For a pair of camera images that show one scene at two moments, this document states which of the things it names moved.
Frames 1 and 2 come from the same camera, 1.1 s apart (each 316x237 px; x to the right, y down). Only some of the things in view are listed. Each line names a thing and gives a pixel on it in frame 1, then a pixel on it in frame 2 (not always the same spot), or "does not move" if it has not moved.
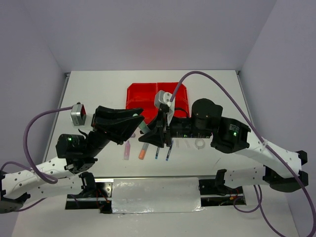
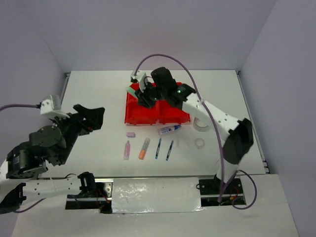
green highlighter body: x=143 y=127 to x=132 y=91
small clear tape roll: x=199 y=143 does not move
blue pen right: x=170 y=149 does not move
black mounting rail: x=211 y=193 does not move
